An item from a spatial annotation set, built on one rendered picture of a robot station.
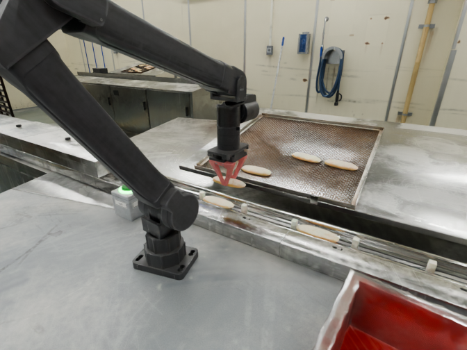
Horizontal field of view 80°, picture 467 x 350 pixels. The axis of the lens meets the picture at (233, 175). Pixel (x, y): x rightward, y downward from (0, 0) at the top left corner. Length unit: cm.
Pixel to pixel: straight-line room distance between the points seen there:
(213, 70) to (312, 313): 49
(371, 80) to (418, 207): 358
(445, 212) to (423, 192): 8
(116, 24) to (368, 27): 400
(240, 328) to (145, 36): 49
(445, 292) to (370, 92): 382
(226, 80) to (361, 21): 379
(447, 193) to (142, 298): 76
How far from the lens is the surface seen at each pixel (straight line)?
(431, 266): 68
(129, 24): 47
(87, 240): 79
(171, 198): 52
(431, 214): 80
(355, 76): 433
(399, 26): 429
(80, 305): 63
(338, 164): 91
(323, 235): 68
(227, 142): 68
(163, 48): 51
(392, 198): 82
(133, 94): 414
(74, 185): 111
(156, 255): 61
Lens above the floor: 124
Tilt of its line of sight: 24 degrees down
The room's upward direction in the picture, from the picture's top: straight up
